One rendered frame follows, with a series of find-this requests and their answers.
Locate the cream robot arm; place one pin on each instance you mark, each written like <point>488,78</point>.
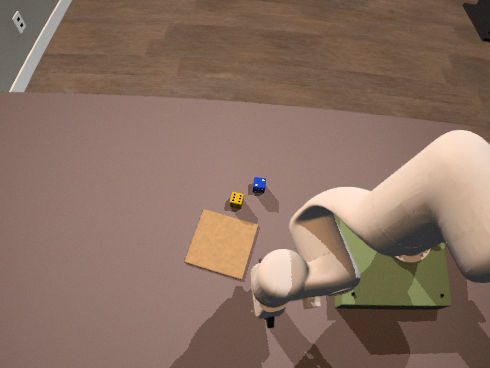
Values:
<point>441,193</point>

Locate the yellow die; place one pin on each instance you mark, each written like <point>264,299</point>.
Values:
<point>236,200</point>

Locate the tan square mat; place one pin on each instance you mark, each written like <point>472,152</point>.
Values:
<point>221,244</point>

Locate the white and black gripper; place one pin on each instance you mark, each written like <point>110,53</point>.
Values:
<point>262,311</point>

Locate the blue die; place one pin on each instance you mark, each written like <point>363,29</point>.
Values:
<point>259,185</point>

